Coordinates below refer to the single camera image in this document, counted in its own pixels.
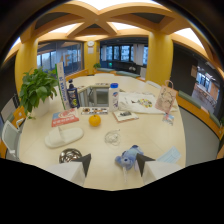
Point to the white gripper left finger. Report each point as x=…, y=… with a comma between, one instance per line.
x=71, y=170

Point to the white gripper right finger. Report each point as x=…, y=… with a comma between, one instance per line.
x=154, y=169

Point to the white slipper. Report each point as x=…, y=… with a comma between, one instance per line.
x=62, y=136

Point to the metal bowl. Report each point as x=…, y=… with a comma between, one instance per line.
x=69, y=155

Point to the light blue face mask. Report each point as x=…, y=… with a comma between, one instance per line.
x=169, y=155

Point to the blue plush toy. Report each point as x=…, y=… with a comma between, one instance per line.
x=128, y=158

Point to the small clear packet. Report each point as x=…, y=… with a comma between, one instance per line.
x=168, y=118

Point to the red and white booklet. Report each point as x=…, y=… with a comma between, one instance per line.
x=65, y=117

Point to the orange round fruit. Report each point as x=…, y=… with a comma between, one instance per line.
x=94, y=120

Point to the small picture card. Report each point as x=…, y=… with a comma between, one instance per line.
x=125, y=115

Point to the flat paint palette box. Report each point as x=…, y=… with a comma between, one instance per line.
x=94, y=110

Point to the white printed tote bag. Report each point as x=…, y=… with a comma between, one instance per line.
x=141, y=102

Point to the white chair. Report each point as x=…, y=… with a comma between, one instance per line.
x=10, y=136

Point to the pink patterned paper bag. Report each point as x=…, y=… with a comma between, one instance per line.
x=165, y=98

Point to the dark blue bottle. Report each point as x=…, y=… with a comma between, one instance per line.
x=73, y=95

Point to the white bottle blue cap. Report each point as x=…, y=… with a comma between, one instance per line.
x=114, y=97

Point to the tall white green box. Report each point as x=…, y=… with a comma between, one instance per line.
x=62, y=85

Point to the green potted plant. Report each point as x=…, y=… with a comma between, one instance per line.
x=36, y=90

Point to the small green plant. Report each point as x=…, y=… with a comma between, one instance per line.
x=97, y=65

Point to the round wall clock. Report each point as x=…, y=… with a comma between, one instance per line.
x=90, y=43

